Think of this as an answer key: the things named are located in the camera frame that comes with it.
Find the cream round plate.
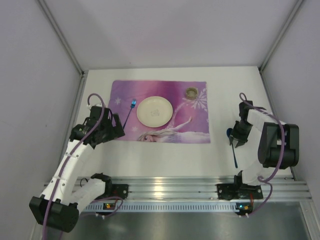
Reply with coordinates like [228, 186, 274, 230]
[136, 96, 173, 128]

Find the purple printed placemat cloth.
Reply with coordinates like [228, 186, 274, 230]
[108, 80, 211, 144]

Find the speckled white small cup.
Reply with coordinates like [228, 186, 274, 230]
[185, 87, 199, 100]

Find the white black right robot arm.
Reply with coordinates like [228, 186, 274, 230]
[227, 100, 300, 186]

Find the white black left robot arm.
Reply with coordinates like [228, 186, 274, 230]
[29, 106, 129, 233]

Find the blue metal spoon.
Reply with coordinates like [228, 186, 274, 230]
[226, 128, 238, 169]

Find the aluminium corner frame post left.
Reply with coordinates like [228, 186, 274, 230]
[37, 0, 87, 77]

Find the aluminium corner frame post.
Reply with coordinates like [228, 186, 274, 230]
[37, 0, 87, 77]
[258, 0, 307, 72]

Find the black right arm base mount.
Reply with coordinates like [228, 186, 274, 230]
[216, 172, 263, 201]

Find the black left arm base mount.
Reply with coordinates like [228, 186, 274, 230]
[78, 177, 129, 200]

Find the aluminium rail front frame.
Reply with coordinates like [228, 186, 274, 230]
[39, 159, 313, 202]

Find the grey slotted cable duct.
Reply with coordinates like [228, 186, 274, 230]
[83, 200, 253, 213]

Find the aluminium corner frame post right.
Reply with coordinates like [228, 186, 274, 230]
[258, 0, 307, 72]

